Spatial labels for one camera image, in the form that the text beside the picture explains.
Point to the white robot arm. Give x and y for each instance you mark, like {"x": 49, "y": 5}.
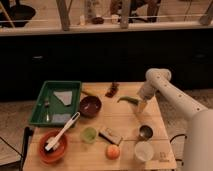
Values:
{"x": 198, "y": 147}

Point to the white cup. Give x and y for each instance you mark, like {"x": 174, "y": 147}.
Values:
{"x": 143, "y": 151}

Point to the yellow stick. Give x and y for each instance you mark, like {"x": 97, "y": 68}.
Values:
{"x": 87, "y": 93}

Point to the green plastic tray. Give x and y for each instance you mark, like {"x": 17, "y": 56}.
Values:
{"x": 59, "y": 113}

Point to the grey cloth piece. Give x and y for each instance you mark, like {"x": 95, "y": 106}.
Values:
{"x": 64, "y": 96}

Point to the small green cup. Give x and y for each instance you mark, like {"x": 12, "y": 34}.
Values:
{"x": 88, "y": 135}

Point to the metal fork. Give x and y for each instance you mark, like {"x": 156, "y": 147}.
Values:
{"x": 47, "y": 104}

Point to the dark red bowl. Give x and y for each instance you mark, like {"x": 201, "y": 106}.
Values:
{"x": 90, "y": 106}

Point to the dark metal cup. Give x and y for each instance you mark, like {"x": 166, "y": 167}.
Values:
{"x": 145, "y": 132}

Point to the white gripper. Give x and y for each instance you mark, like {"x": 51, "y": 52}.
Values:
{"x": 146, "y": 92}

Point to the white brush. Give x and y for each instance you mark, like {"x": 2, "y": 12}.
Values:
{"x": 54, "y": 140}

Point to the brown rectangular block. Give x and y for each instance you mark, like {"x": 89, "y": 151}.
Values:
{"x": 110, "y": 135}

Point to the orange fruit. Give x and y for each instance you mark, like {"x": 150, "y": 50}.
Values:
{"x": 112, "y": 152}

